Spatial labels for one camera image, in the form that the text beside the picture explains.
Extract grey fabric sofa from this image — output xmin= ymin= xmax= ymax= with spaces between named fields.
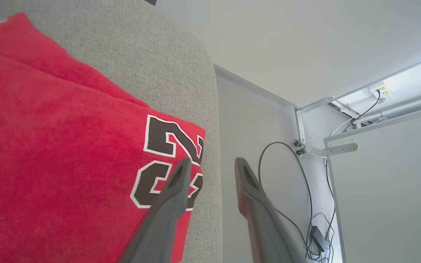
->
xmin=0 ymin=0 xmax=223 ymax=263

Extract thin black hanging cable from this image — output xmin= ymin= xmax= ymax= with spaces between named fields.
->
xmin=323 ymin=156 xmax=340 ymax=263

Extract red basketball jersey white sleeves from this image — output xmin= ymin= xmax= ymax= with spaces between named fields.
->
xmin=0 ymin=12 xmax=206 ymax=263

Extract looping black cable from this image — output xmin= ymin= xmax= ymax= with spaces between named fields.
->
xmin=258 ymin=141 xmax=314 ymax=256

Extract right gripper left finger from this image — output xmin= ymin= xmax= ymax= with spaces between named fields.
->
xmin=117 ymin=157 xmax=193 ymax=263

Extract white cable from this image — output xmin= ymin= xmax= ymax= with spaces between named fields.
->
xmin=329 ymin=114 xmax=361 ymax=137

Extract short grey metal bracket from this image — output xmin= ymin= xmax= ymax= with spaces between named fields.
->
xmin=296 ymin=142 xmax=359 ymax=158

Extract black socket cable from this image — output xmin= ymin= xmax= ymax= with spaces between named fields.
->
xmin=340 ymin=89 xmax=382 ymax=134

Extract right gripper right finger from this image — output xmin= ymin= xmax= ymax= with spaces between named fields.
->
xmin=234 ymin=157 xmax=307 ymax=263

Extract long grey metal bracket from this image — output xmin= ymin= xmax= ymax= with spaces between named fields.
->
xmin=293 ymin=96 xmax=334 ymax=147

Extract black power adapter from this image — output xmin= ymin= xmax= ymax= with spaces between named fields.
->
xmin=309 ymin=225 xmax=328 ymax=254

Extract white wall socket yellow marks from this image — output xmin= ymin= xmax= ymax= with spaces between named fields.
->
xmin=368 ymin=83 xmax=393 ymax=99

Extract white desk panel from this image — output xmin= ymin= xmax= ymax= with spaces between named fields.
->
xmin=323 ymin=109 xmax=421 ymax=263

